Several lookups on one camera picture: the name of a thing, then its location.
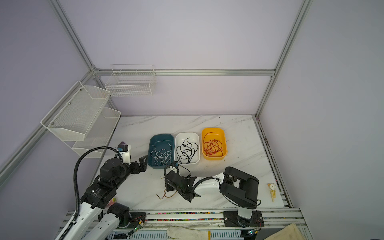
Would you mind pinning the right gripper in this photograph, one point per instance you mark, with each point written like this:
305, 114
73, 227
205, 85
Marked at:
167, 186

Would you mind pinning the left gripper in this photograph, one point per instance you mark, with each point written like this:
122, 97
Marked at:
142, 165

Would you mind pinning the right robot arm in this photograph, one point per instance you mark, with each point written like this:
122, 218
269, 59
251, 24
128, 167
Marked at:
237, 187

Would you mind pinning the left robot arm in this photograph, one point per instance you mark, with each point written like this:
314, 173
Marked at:
94, 217

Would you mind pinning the teal plastic bin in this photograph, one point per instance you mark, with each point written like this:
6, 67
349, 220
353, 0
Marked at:
161, 151

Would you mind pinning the white plastic bin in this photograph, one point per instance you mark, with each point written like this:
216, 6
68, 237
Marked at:
187, 148

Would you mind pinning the yellow plastic bin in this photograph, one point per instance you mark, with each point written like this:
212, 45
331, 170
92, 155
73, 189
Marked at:
214, 146

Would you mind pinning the white mesh two-tier shelf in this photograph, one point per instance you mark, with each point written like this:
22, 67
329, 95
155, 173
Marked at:
82, 119

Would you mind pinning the beige cloth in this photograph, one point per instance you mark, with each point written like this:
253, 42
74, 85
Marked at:
290, 232

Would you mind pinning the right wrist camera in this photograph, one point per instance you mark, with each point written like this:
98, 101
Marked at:
174, 167

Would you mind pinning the white wire basket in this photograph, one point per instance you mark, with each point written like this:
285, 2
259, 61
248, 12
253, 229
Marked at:
132, 81

